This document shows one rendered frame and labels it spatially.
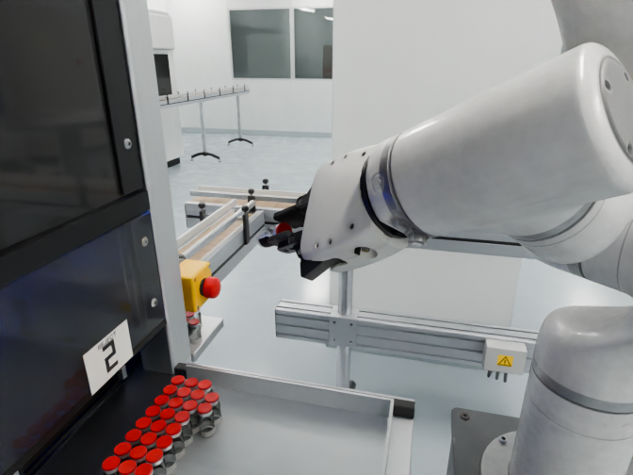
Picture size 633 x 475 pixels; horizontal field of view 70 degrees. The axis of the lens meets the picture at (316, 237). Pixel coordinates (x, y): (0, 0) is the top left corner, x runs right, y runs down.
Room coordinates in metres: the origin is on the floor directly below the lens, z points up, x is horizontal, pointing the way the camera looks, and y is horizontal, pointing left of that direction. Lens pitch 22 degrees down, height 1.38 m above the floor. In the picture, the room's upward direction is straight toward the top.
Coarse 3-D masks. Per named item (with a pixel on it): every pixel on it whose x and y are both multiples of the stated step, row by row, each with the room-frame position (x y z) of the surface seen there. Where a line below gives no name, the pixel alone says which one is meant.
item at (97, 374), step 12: (120, 324) 0.52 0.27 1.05; (108, 336) 0.50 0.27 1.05; (120, 336) 0.52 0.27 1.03; (96, 348) 0.47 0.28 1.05; (108, 348) 0.49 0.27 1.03; (120, 348) 0.51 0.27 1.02; (84, 360) 0.45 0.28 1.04; (96, 360) 0.47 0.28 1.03; (108, 360) 0.49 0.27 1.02; (120, 360) 0.51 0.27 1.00; (96, 372) 0.47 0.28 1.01; (108, 372) 0.49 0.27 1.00; (96, 384) 0.46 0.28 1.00
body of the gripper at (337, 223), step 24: (336, 168) 0.40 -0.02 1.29; (360, 168) 0.37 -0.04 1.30; (312, 192) 0.42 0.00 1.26; (336, 192) 0.37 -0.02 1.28; (360, 192) 0.35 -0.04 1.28; (312, 216) 0.39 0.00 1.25; (336, 216) 0.36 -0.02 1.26; (360, 216) 0.33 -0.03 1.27; (312, 240) 0.37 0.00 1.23; (336, 240) 0.34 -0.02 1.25; (360, 240) 0.33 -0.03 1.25; (384, 240) 0.32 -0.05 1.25; (408, 240) 0.34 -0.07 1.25; (336, 264) 0.39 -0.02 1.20; (360, 264) 0.35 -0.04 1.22
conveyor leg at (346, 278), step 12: (348, 276) 1.36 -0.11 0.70; (348, 288) 1.36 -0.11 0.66; (348, 300) 1.36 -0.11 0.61; (348, 312) 1.36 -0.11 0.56; (348, 348) 1.36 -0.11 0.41; (348, 360) 1.37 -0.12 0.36; (336, 372) 1.38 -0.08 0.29; (348, 372) 1.37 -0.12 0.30; (336, 384) 1.38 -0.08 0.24; (348, 384) 1.37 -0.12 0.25
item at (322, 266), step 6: (336, 258) 0.37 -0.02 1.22; (300, 264) 0.39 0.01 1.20; (306, 264) 0.38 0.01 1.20; (312, 264) 0.38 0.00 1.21; (318, 264) 0.37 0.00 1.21; (324, 264) 0.37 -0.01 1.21; (330, 264) 0.37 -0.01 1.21; (300, 270) 0.38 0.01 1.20; (306, 270) 0.38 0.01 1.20; (312, 270) 0.37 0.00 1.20; (318, 270) 0.37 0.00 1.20; (324, 270) 0.37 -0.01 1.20; (306, 276) 0.38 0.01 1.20; (312, 276) 0.38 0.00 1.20
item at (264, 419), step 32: (224, 384) 0.59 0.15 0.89; (256, 384) 0.58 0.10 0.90; (288, 384) 0.57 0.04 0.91; (224, 416) 0.53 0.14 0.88; (256, 416) 0.53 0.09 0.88; (288, 416) 0.53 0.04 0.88; (320, 416) 0.53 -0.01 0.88; (352, 416) 0.53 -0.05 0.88; (384, 416) 0.53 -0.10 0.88; (192, 448) 0.47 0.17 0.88; (224, 448) 0.47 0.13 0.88; (256, 448) 0.47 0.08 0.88; (288, 448) 0.47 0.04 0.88; (320, 448) 0.47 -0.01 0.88; (352, 448) 0.47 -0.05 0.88; (384, 448) 0.44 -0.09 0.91
